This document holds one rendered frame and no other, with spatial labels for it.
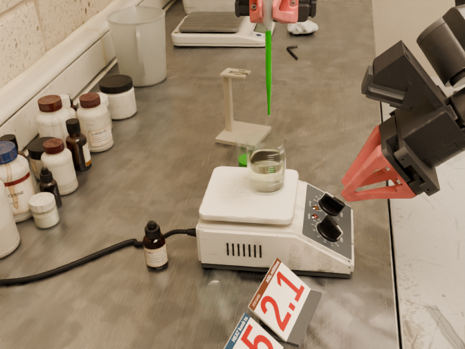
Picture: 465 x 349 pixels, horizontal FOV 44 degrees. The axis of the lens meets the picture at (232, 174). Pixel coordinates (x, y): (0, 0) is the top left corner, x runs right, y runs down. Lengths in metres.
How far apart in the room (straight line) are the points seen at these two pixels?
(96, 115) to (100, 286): 0.37
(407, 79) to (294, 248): 0.26
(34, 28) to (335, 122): 0.62
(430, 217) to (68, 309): 0.52
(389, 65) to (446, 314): 0.31
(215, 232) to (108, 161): 0.37
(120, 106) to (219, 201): 0.49
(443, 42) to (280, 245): 0.30
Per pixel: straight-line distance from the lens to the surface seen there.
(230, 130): 1.08
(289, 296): 0.71
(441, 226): 0.88
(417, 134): 0.62
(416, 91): 0.61
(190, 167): 0.99
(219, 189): 0.77
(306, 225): 0.74
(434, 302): 0.75
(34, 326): 0.75
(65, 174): 0.95
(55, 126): 1.04
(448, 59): 0.64
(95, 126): 1.06
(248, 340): 0.64
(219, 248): 0.75
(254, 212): 0.72
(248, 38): 1.52
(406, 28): 2.18
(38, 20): 1.25
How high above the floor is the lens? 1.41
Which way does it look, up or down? 32 degrees down
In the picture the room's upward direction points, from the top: 3 degrees counter-clockwise
